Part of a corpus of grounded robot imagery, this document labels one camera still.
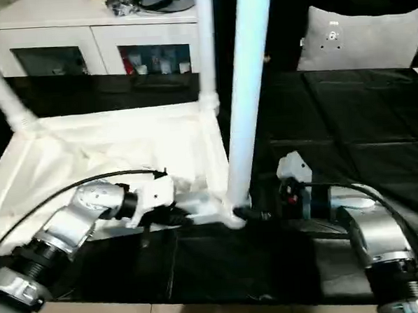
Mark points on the white plastic table top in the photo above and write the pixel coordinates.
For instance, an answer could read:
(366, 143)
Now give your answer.
(89, 145)

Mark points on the white plastic table leg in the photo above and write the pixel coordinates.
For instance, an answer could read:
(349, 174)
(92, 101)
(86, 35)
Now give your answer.
(2, 90)
(206, 48)
(247, 91)

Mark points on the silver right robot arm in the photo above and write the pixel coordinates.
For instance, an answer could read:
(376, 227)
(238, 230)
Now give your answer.
(374, 225)

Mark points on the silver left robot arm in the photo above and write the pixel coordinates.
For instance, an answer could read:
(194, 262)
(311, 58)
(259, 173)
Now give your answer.
(82, 212)

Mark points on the black work mat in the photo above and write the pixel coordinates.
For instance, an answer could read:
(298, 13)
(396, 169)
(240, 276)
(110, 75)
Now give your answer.
(351, 121)

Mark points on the black cabinet with yellow label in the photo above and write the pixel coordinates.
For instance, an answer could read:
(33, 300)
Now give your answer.
(283, 26)

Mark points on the white glass-door cabinet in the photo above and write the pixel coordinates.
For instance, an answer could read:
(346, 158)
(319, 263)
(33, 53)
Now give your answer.
(66, 34)

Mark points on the dark clutter on cabinet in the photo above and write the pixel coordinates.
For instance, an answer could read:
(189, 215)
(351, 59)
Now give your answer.
(120, 7)

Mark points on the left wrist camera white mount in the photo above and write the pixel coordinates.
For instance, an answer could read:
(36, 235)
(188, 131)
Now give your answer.
(155, 194)

